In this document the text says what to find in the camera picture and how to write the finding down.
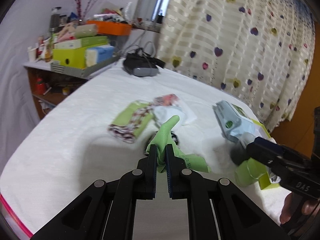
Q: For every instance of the wooden wardrobe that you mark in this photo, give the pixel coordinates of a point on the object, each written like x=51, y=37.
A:
x=298, y=133

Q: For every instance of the white green flat box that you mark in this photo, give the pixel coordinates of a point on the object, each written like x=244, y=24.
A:
x=81, y=42

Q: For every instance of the black grey VR headset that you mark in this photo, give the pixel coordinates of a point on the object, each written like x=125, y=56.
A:
x=141, y=64

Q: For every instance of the white paper cup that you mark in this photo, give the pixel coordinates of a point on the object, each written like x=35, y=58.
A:
x=32, y=54

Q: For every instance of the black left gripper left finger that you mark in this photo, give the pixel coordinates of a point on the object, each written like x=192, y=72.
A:
x=147, y=180

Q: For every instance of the black white striped mask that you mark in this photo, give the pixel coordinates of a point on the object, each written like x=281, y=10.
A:
x=175, y=138

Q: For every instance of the wooden side shelf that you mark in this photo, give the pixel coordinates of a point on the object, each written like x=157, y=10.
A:
x=59, y=86

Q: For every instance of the red bottle on shelf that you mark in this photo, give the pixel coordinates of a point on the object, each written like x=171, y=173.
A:
x=40, y=87

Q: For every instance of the orange storage box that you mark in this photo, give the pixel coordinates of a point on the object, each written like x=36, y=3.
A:
x=112, y=28

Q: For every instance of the cream heart pattern curtain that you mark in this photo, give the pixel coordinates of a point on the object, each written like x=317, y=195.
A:
x=259, y=51

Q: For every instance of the blue tissue pack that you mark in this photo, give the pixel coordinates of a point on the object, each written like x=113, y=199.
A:
x=98, y=54

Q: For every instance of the green patterned cloth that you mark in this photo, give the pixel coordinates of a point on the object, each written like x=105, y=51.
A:
x=131, y=122

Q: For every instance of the wet wipes pack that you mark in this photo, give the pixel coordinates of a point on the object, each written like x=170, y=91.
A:
x=233, y=120

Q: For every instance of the green rimmed white box lid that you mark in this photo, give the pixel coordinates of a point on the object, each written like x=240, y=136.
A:
x=252, y=171

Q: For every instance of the floral tissue packet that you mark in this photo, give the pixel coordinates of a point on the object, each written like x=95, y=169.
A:
x=165, y=100

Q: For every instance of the white sock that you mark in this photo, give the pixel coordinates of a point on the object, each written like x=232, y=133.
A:
x=163, y=113

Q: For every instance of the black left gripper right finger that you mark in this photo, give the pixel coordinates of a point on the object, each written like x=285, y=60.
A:
x=178, y=183

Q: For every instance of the lime green box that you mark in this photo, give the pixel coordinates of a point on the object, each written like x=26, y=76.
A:
x=71, y=57

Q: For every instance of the beige bandage roll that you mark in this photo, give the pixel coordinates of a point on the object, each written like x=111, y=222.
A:
x=87, y=30

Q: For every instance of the white table cover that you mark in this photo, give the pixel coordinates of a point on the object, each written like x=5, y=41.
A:
x=72, y=147

